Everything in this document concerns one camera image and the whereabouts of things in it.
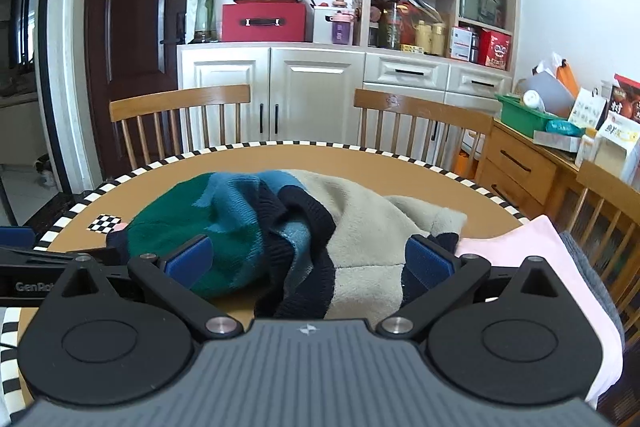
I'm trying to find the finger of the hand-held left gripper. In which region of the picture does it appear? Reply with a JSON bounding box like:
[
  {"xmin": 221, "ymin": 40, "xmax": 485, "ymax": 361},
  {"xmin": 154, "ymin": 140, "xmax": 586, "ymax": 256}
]
[{"xmin": 0, "ymin": 226, "xmax": 123, "ymax": 267}]

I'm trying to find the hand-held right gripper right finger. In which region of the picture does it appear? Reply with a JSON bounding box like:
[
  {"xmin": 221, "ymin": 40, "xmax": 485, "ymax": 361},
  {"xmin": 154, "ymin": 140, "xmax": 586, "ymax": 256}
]
[{"xmin": 377, "ymin": 234, "xmax": 576, "ymax": 341}]

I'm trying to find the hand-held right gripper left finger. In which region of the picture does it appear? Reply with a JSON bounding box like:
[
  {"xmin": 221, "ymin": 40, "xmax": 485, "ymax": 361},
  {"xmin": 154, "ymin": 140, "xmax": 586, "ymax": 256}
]
[{"xmin": 42, "ymin": 234, "xmax": 246, "ymax": 342}]

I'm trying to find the colour block knit sweater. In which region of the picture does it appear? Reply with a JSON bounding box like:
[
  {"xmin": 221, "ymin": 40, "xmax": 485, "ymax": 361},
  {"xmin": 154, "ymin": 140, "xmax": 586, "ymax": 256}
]
[{"xmin": 122, "ymin": 169, "xmax": 468, "ymax": 320}]

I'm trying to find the checkered marker tag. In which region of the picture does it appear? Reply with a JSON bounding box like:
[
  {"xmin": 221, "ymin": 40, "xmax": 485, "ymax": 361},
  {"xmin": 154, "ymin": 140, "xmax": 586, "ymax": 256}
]
[{"xmin": 87, "ymin": 213, "xmax": 124, "ymax": 234}]

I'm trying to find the pink folded cloth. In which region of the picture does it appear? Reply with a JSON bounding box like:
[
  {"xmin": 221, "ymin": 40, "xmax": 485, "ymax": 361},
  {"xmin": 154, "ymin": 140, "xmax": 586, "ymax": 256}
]
[{"xmin": 457, "ymin": 215, "xmax": 626, "ymax": 408}]

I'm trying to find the wooden sideboard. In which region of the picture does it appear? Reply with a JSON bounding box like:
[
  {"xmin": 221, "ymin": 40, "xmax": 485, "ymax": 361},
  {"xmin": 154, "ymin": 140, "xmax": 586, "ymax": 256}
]
[{"xmin": 472, "ymin": 117, "xmax": 601, "ymax": 233}]

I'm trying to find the wooden spindle back chair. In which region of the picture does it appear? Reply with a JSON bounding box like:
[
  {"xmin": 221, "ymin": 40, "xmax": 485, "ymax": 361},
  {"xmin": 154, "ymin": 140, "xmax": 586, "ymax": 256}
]
[
  {"xmin": 354, "ymin": 88, "xmax": 495, "ymax": 178},
  {"xmin": 109, "ymin": 84, "xmax": 251, "ymax": 170},
  {"xmin": 562, "ymin": 159, "xmax": 640, "ymax": 303}
]

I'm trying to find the green plastic tray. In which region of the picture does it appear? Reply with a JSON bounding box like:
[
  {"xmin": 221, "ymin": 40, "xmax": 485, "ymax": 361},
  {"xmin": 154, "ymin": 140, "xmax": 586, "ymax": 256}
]
[{"xmin": 495, "ymin": 93, "xmax": 563, "ymax": 138}]

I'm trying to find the grey folded cloth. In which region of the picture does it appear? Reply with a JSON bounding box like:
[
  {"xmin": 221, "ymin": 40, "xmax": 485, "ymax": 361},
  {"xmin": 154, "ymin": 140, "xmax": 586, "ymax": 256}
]
[{"xmin": 557, "ymin": 231, "xmax": 632, "ymax": 348}]

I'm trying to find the teal packet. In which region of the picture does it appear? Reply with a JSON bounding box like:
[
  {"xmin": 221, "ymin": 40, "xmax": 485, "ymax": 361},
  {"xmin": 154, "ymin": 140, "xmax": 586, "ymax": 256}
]
[{"xmin": 545, "ymin": 119, "xmax": 583, "ymax": 138}]

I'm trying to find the dark wooden door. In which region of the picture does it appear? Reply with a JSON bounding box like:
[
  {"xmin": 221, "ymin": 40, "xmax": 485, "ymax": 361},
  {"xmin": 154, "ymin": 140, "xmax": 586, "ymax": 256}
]
[{"xmin": 82, "ymin": 0, "xmax": 193, "ymax": 180}]

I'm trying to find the grey folder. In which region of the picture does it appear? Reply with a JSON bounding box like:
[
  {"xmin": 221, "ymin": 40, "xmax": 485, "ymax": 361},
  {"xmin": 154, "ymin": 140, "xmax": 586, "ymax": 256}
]
[{"xmin": 515, "ymin": 72, "xmax": 578, "ymax": 118}]

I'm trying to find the white and red box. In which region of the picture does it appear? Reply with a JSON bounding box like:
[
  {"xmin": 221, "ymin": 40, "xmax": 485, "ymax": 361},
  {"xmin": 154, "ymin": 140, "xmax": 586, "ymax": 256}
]
[{"xmin": 449, "ymin": 27, "xmax": 476, "ymax": 60}]

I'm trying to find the white and yellow carton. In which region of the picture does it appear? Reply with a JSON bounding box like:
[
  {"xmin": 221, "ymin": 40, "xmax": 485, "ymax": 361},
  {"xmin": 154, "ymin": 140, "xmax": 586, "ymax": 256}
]
[{"xmin": 580, "ymin": 109, "xmax": 640, "ymax": 185}]

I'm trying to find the patterned white paper bag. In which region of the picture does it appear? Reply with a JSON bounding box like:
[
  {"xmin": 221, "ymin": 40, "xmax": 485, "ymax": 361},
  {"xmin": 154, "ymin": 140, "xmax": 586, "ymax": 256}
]
[{"xmin": 567, "ymin": 88, "xmax": 608, "ymax": 130}]

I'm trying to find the red snack box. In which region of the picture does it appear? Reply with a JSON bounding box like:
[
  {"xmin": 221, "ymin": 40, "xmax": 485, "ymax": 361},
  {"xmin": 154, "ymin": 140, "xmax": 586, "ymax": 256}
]
[{"xmin": 477, "ymin": 29, "xmax": 512, "ymax": 70}]

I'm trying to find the orange bag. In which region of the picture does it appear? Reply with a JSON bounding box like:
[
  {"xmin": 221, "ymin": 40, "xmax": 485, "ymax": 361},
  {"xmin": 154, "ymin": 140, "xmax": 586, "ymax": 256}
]
[{"xmin": 555, "ymin": 59, "xmax": 581, "ymax": 98}]

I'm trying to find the purple drinking bottle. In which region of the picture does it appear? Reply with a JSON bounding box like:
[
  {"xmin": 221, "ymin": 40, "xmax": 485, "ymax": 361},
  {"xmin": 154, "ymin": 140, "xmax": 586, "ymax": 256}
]
[{"xmin": 329, "ymin": 11, "xmax": 357, "ymax": 45}]

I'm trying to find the red gift box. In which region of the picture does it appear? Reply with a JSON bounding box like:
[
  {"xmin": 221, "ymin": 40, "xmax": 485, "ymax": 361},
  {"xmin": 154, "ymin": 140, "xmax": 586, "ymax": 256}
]
[{"xmin": 607, "ymin": 74, "xmax": 640, "ymax": 125}]

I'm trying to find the green storage case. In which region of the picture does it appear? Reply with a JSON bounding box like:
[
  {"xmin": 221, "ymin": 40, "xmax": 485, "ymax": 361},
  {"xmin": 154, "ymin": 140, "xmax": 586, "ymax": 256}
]
[{"xmin": 460, "ymin": 0, "xmax": 506, "ymax": 22}]

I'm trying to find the white wall cabinet unit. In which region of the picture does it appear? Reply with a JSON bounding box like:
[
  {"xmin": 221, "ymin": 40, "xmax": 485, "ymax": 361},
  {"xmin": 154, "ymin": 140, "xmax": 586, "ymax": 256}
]
[{"xmin": 176, "ymin": 0, "xmax": 521, "ymax": 178}]

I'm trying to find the red box with handle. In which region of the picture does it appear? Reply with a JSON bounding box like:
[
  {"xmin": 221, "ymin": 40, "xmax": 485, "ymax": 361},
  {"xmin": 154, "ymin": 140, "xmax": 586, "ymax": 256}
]
[{"xmin": 221, "ymin": 3, "xmax": 307, "ymax": 42}]

